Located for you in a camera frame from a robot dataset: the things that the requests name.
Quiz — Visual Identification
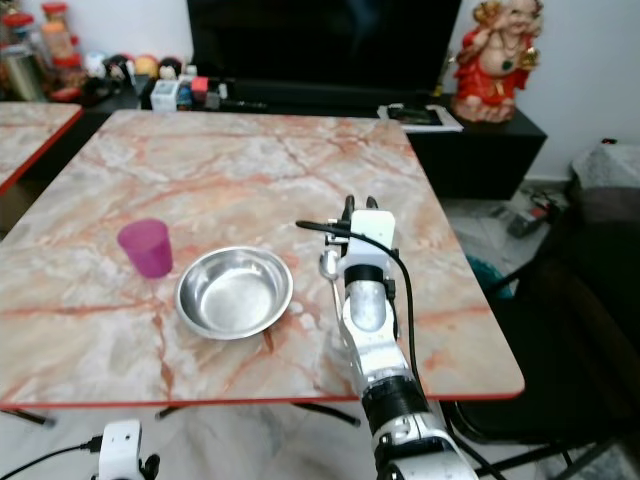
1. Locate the steel spoon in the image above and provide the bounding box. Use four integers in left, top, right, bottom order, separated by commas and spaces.
317, 248, 351, 327

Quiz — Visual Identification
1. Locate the white flat tray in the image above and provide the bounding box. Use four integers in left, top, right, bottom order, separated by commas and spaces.
376, 99, 465, 133

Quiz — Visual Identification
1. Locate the stainless steel bowl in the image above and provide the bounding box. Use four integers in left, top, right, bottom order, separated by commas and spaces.
175, 245, 295, 342

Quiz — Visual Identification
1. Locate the black metal table leg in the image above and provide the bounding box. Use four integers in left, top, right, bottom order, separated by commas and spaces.
294, 401, 362, 427
9, 407, 52, 427

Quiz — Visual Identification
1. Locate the floor power strip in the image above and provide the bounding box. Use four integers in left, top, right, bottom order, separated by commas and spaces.
494, 184, 572, 240

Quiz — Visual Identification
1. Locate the black television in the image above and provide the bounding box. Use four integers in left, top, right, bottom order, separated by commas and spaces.
186, 0, 464, 92

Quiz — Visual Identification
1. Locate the red laughing buddha statue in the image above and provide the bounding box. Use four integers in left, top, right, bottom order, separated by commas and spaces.
451, 0, 544, 125

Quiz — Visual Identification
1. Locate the pink plastic cup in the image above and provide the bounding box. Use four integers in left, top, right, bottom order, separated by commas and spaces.
116, 218, 174, 280

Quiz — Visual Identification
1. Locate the black haired round doll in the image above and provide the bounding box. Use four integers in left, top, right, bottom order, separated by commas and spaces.
157, 57, 184, 84

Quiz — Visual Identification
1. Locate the black chair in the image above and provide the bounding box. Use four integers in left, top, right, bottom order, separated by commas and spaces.
444, 194, 640, 447

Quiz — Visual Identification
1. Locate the grey fabric ottoman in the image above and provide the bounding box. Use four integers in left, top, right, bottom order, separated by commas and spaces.
569, 139, 640, 227

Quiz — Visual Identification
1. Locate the orange round doll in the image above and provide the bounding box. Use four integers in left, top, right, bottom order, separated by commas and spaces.
134, 54, 162, 80

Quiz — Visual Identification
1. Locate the steel canister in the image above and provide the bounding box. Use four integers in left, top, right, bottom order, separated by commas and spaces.
2, 44, 50, 103

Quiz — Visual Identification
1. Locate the clear jar red lid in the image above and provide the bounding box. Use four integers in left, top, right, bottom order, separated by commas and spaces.
4, 11, 42, 50

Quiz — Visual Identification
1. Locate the orange snack jar red lid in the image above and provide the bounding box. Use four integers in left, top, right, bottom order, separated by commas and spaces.
39, 1, 75, 64

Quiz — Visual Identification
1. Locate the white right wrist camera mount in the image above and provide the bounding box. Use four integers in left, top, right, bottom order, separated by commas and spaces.
345, 209, 397, 272

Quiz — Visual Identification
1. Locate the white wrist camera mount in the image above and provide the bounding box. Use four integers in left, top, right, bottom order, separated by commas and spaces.
345, 209, 397, 272
99, 419, 144, 480

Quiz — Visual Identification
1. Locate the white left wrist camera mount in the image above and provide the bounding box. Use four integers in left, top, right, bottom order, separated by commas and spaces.
99, 419, 144, 480

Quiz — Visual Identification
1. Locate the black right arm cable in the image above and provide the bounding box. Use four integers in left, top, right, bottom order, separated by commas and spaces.
295, 219, 424, 387

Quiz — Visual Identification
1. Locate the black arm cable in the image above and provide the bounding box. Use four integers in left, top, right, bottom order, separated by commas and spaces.
0, 436, 104, 480
295, 219, 424, 387

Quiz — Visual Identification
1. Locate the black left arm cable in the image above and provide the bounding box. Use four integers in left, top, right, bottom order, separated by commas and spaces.
0, 436, 104, 480

